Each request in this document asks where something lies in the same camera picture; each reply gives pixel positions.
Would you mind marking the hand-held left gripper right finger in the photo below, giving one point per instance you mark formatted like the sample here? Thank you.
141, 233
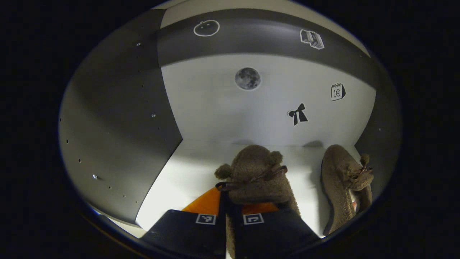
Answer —
273, 233

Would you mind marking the brown fluffy shoe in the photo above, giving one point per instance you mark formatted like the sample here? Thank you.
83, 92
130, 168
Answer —
258, 180
339, 183

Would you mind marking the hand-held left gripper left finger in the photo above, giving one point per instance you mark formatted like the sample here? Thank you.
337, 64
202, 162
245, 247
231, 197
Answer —
187, 233

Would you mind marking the white shoe cabinet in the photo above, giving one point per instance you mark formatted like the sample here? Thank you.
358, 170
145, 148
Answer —
118, 126

